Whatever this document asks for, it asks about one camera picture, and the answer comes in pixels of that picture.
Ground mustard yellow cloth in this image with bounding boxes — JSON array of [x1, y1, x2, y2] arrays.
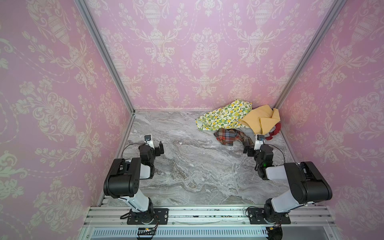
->
[[240, 105, 281, 135]]

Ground lemon print green cloth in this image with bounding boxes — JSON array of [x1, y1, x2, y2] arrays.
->
[[195, 100, 252, 131]]

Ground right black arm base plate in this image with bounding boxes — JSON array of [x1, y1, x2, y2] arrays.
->
[[245, 207, 291, 225]]

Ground left aluminium corner post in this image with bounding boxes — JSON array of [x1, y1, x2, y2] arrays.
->
[[74, 0, 135, 116]]

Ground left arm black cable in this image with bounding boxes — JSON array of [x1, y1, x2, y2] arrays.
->
[[121, 142, 145, 160]]

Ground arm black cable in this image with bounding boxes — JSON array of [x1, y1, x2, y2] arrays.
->
[[121, 142, 145, 160], [266, 143, 286, 164]]

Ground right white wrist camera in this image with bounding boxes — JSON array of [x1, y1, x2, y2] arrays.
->
[[254, 135, 265, 151]]

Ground aluminium mounting rail frame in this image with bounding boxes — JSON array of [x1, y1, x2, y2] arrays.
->
[[78, 205, 342, 240]]

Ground aluminium corner post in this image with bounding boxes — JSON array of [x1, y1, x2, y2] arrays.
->
[[274, 0, 347, 109], [74, 0, 135, 116]]

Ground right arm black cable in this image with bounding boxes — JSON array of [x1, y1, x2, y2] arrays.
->
[[266, 143, 286, 164]]

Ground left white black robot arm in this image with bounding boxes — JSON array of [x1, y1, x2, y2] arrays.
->
[[104, 142, 169, 225]]

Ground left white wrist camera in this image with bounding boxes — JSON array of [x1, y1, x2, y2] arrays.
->
[[144, 135, 155, 149]]

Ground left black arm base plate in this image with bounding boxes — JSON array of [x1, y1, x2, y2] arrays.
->
[[127, 208, 169, 225]]

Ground plaid brown red cloth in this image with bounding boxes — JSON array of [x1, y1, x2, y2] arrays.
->
[[214, 128, 254, 147]]

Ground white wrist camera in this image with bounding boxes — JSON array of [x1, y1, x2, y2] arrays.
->
[[144, 135, 155, 149], [254, 135, 265, 151]]

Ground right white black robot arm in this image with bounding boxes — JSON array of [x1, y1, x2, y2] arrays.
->
[[243, 144, 333, 226]]

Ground right aluminium corner post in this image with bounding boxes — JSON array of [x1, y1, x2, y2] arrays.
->
[[274, 0, 347, 109]]

